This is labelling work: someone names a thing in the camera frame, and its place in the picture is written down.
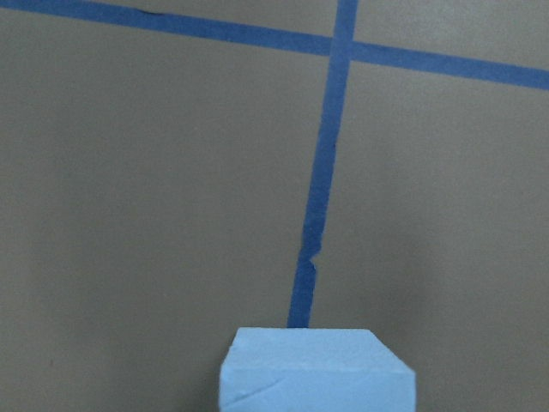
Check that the light blue foam block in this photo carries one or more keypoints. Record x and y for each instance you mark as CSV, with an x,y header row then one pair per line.
x,y
275,369

